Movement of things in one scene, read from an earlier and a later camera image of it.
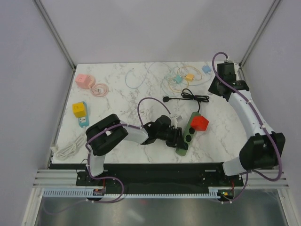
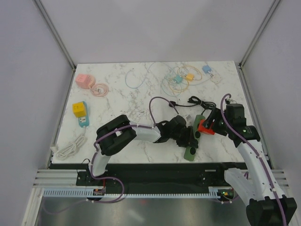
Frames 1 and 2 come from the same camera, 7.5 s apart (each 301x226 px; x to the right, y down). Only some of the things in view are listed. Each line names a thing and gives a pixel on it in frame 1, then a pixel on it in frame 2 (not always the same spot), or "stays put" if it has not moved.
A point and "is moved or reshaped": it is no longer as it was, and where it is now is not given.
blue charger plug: [206, 69] stays put
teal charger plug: [178, 79] stays put
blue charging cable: [199, 84] to [149, 74]
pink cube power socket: [85, 81] stays put
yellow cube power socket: [79, 109] stays put
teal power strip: [84, 121] stays put
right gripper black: [212, 87] to [215, 114]
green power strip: [189, 136] is moved or reshaped
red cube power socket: [199, 123] to [201, 128]
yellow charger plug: [190, 77] stays put
